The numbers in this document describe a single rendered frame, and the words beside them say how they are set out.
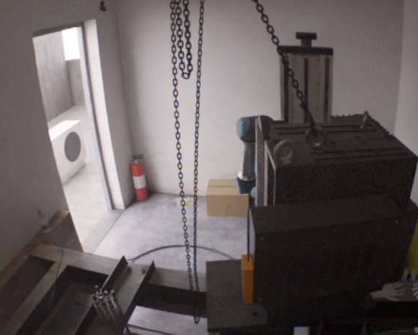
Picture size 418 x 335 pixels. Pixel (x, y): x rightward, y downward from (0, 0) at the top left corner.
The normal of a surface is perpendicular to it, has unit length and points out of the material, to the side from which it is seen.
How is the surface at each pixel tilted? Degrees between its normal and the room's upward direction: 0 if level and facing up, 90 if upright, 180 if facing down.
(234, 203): 90
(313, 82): 90
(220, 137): 90
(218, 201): 90
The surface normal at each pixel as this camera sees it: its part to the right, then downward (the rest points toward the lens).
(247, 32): -0.21, 0.44
